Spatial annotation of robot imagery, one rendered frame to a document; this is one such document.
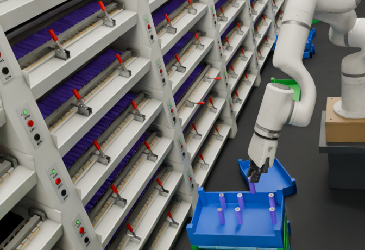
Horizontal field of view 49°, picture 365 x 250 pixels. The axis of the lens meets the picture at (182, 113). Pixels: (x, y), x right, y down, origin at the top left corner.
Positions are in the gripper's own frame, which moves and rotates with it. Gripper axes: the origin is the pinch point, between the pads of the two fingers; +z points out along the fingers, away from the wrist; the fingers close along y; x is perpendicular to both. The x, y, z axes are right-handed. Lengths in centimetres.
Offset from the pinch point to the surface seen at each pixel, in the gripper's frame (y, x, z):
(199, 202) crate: 9.9, 12.0, 18.4
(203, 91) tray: 84, -11, 2
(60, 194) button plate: -2, 61, 7
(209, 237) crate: -7.5, 14.1, 19.4
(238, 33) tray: 148, -54, -19
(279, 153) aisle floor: 75, -62, 32
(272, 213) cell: -9.4, -5.0, 8.4
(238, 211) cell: -3.9, 4.2, 11.9
